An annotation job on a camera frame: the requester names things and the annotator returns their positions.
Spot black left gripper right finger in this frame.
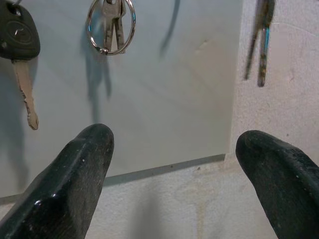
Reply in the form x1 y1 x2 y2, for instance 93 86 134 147
235 129 319 239

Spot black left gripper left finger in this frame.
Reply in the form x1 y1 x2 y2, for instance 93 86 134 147
0 123 115 239

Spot slim silver key pair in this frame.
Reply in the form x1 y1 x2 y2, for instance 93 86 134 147
243 0 276 88

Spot black car key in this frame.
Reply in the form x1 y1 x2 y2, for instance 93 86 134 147
0 0 41 131

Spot grey wall board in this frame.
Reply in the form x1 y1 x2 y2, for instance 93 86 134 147
0 0 244 206

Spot keys on large ring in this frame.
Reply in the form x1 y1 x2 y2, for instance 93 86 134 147
86 0 137 56

